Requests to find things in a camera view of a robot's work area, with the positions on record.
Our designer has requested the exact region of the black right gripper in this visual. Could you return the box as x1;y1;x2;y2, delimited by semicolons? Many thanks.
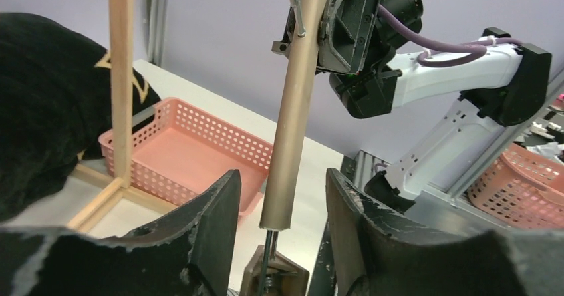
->
271;0;400;75

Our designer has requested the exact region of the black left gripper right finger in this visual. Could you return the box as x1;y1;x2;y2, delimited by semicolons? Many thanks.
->
325;168;563;295

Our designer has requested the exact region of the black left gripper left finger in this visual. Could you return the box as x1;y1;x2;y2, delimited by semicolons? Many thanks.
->
1;170;241;295

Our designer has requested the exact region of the wooden clip hanger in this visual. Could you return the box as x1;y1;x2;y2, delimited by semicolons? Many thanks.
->
240;0;327;295

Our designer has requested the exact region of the pink perforated plastic basket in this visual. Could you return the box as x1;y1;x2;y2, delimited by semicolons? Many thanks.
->
98;97;274;218

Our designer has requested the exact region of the black floral plush pillow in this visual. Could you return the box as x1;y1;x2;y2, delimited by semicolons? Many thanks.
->
0;13;162;223

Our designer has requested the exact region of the wooden clothes rack frame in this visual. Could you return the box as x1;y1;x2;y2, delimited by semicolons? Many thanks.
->
67;0;175;233

